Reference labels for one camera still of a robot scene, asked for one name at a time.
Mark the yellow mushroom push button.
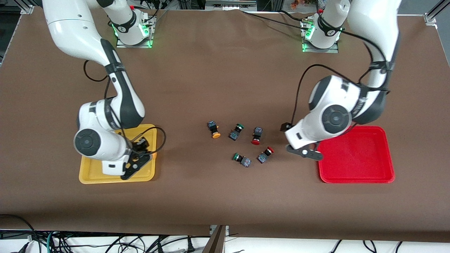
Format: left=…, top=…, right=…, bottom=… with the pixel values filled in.
left=207, top=121, right=221, bottom=139

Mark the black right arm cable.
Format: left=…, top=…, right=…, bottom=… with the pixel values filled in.
left=83, top=59, right=167, bottom=156

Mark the black curved floor cable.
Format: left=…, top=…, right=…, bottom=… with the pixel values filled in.
left=0, top=214, right=36, bottom=246

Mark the silver aluminium rail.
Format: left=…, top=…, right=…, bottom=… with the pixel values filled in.
left=205, top=0, right=258, bottom=11

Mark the brown table cloth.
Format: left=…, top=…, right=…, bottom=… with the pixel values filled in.
left=0, top=7, right=450, bottom=243

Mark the green mushroom push button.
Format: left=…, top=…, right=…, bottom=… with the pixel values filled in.
left=229, top=123, right=245, bottom=141
left=233, top=153, right=252, bottom=168

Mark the red plastic tray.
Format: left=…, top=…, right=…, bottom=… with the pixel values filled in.
left=316, top=126, right=396, bottom=184

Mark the brown table post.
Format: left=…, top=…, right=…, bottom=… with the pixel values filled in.
left=202, top=225, right=227, bottom=253

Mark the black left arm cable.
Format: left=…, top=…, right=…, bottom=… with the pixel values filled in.
left=291, top=30, right=391, bottom=124

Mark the black cable on cloth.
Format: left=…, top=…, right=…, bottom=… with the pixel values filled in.
left=241, top=10, right=311, bottom=28

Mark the yellow plastic tray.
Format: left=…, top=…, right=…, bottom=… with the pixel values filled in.
left=79, top=124, right=157, bottom=184

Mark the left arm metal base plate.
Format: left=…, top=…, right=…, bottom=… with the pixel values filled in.
left=302, top=19, right=340, bottom=54

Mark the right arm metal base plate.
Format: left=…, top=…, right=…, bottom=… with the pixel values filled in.
left=115, top=16, right=155, bottom=48

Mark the red mushroom push button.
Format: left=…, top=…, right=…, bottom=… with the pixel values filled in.
left=251, top=127, right=264, bottom=145
left=257, top=147, right=275, bottom=164

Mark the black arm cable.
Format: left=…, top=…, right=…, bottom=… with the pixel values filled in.
left=291, top=30, right=391, bottom=124
left=83, top=59, right=167, bottom=156

